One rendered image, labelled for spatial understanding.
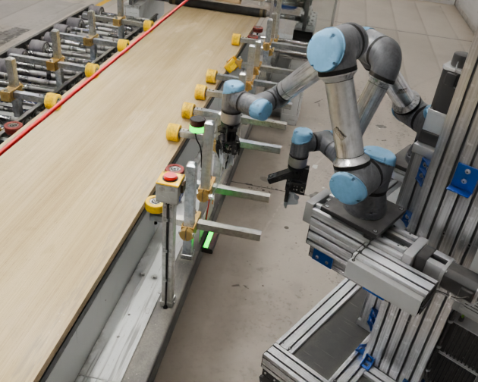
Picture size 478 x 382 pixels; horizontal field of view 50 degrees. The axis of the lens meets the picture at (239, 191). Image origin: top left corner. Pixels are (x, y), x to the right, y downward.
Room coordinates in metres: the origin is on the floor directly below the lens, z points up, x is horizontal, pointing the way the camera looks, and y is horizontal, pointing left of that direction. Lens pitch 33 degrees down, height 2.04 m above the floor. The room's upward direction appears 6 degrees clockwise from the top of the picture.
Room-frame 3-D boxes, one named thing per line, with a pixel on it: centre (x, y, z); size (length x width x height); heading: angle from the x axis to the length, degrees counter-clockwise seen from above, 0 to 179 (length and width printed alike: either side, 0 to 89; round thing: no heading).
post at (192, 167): (1.53, 0.17, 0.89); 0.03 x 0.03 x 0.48; 83
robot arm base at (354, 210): (1.51, -0.45, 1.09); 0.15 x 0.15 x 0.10
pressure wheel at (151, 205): (1.59, 0.31, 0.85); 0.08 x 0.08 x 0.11
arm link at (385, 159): (1.50, -0.44, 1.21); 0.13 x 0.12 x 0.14; 143
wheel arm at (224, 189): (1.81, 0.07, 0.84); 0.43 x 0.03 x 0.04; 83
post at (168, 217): (1.27, 0.21, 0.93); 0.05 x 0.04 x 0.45; 173
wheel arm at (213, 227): (1.57, 0.11, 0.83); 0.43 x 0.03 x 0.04; 83
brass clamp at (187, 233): (1.55, 0.17, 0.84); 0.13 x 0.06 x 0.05; 173
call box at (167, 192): (1.27, 0.21, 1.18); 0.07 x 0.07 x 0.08; 83
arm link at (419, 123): (1.90, -0.75, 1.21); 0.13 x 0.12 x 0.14; 27
